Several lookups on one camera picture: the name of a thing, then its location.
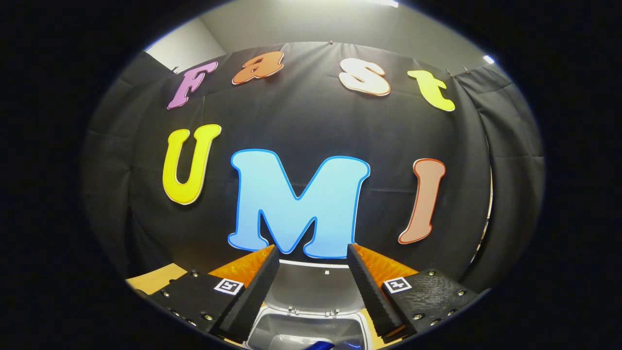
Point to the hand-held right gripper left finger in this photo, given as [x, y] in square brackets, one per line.
[252, 296]

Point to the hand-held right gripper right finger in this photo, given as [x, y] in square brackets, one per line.
[371, 296]

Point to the white desktop garbage bin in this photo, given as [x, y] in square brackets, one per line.
[316, 291]

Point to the silver pop can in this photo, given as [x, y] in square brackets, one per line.
[286, 342]

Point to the black backdrop cloth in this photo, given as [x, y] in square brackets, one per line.
[316, 121]

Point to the ceiling light panel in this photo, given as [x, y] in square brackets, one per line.
[386, 3]
[489, 59]

